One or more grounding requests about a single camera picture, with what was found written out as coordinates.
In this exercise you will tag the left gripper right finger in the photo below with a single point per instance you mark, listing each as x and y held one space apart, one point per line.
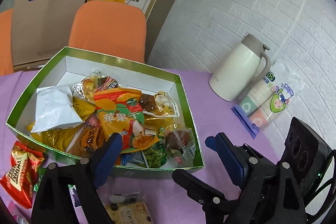
269 192

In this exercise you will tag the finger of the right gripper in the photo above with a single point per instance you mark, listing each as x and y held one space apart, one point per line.
214 203

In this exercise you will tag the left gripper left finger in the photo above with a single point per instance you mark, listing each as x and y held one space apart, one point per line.
53 203

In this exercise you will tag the yellow snack bag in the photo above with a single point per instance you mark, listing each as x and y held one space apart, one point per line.
61 138

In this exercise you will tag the brown date clear pack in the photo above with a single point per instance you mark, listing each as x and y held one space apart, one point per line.
180 145

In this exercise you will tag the green peas pack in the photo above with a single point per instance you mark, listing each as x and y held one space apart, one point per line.
156 154

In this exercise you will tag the orange snack pack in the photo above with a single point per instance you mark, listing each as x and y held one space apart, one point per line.
89 138

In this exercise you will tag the green blue snack pack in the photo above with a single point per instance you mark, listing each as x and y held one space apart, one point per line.
136 158

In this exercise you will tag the white foil snack bag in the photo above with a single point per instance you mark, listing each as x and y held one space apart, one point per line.
54 109

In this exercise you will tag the brown meat clear pack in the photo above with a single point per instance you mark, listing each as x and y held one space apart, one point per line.
159 105

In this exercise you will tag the orange dried apple bag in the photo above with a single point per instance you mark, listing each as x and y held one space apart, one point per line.
119 111

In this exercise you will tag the yellow waffle snack pack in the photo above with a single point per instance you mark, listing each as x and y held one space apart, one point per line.
93 83

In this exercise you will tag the red white blue pack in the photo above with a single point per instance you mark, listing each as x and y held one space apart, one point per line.
74 195

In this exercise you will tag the dark green snack pack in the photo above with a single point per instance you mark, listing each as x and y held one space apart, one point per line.
41 172

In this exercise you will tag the red snack bag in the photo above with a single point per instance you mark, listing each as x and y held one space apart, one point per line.
19 181

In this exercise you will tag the paper cups pack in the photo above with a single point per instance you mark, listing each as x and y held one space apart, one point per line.
269 97

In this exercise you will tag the cracker clear pack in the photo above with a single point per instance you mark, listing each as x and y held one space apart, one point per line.
128 209

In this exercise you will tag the green cardboard box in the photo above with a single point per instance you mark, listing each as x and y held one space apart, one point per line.
70 66

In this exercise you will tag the white thermos jug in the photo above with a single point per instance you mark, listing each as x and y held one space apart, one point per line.
241 69

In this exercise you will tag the left orange chair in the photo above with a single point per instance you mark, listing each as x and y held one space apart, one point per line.
6 65

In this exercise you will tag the orange chair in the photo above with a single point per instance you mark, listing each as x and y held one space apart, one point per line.
111 28
6 65

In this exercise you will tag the right orange chair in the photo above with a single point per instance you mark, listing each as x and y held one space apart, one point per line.
111 28

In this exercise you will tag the brown paper bag blue handles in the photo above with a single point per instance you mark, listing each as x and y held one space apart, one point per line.
41 28

